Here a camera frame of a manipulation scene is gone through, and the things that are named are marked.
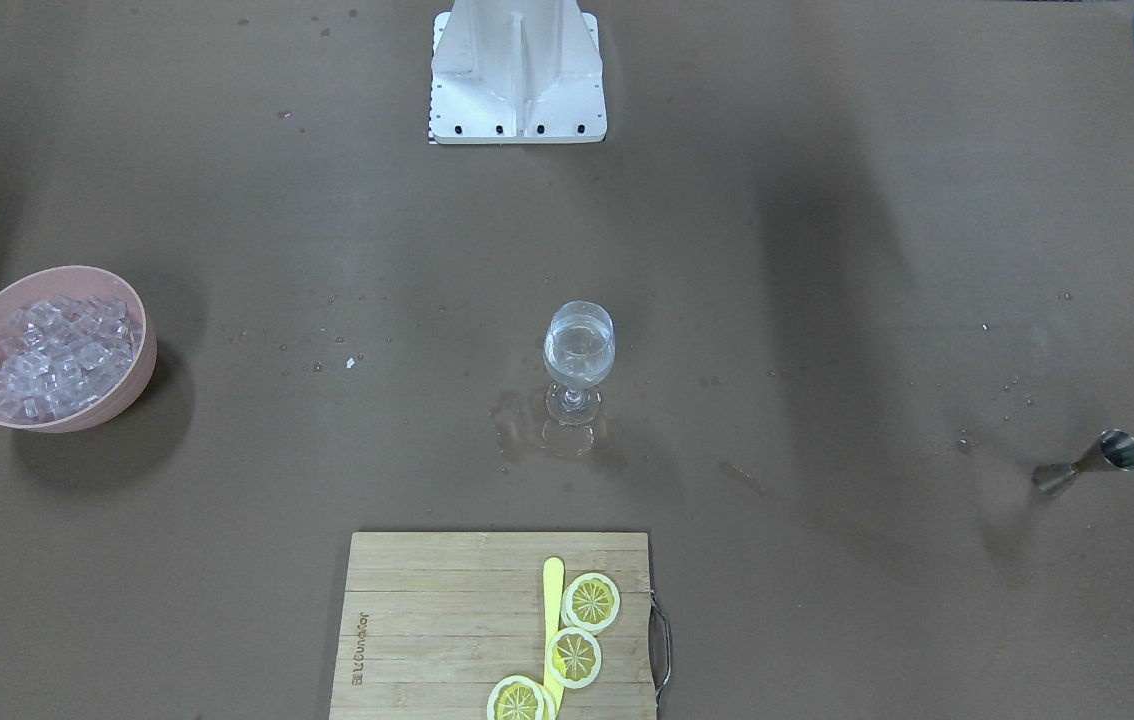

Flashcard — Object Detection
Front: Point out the steel cocktail jigger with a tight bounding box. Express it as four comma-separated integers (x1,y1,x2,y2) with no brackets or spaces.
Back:
1030,429,1134,497

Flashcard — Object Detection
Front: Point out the clear wine glass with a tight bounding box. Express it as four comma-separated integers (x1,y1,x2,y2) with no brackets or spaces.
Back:
541,300,616,459

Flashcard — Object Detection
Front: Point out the pink bowl of ice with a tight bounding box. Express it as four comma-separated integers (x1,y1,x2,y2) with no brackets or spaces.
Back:
0,265,156,433

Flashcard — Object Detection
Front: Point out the yellow plastic knife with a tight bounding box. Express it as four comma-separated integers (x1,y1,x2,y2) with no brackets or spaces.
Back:
541,556,564,715

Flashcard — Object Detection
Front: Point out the middle lemon slice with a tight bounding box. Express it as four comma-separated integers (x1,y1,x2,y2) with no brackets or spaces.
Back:
544,626,603,691

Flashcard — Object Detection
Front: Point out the lemon slice at board edge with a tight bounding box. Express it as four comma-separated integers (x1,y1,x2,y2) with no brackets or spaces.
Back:
485,675,557,720

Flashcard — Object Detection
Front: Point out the bamboo cutting board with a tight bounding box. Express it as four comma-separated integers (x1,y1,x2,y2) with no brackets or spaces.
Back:
328,530,672,719

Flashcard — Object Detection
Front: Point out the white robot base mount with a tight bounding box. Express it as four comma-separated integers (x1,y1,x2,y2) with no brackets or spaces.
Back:
428,1,608,145

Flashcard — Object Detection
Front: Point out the lemon slice near handle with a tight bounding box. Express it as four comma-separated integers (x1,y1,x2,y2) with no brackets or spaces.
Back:
561,571,623,635

